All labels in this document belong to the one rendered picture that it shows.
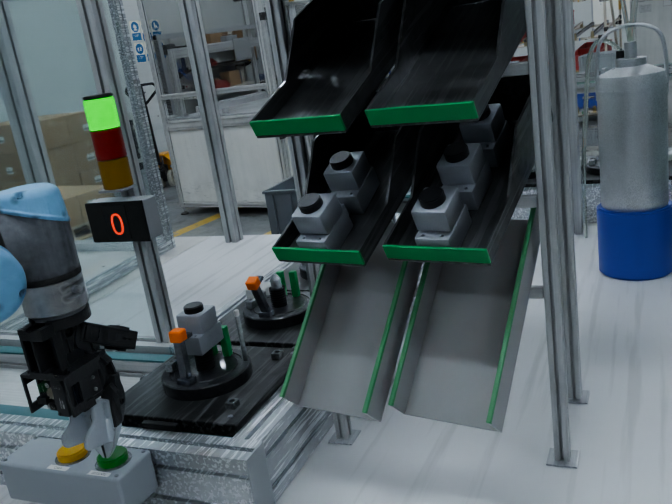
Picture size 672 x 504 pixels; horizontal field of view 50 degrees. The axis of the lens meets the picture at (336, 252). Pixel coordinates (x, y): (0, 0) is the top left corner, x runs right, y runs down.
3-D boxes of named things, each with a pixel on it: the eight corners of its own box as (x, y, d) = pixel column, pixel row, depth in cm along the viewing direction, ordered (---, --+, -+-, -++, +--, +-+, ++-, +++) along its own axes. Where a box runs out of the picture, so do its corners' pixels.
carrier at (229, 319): (314, 355, 121) (302, 285, 117) (194, 349, 131) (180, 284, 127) (364, 300, 142) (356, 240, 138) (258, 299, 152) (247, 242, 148)
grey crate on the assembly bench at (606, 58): (630, 73, 569) (630, 51, 564) (578, 78, 591) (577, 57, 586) (638, 68, 593) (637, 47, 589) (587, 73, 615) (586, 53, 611)
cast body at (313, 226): (333, 260, 89) (311, 217, 85) (304, 258, 91) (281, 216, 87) (360, 215, 94) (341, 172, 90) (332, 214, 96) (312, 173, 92)
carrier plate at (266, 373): (238, 438, 99) (235, 424, 98) (101, 423, 109) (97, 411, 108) (310, 359, 120) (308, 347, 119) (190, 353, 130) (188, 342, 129)
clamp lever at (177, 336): (187, 380, 107) (178, 332, 105) (176, 379, 108) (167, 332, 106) (201, 369, 110) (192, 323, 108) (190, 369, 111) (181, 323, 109)
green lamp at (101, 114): (107, 129, 117) (99, 99, 116) (83, 132, 119) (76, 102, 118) (126, 124, 122) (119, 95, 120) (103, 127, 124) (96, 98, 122)
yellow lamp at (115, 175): (121, 189, 120) (114, 160, 119) (97, 191, 122) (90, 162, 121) (139, 182, 124) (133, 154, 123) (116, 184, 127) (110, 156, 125)
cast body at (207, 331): (202, 356, 108) (193, 313, 106) (178, 355, 110) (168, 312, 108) (231, 333, 116) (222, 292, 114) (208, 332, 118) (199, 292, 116)
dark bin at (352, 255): (365, 267, 86) (343, 220, 82) (278, 261, 93) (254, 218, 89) (444, 128, 103) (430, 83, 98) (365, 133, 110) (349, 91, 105)
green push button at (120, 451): (117, 477, 94) (113, 463, 93) (93, 473, 95) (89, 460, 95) (136, 459, 97) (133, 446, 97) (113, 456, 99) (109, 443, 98)
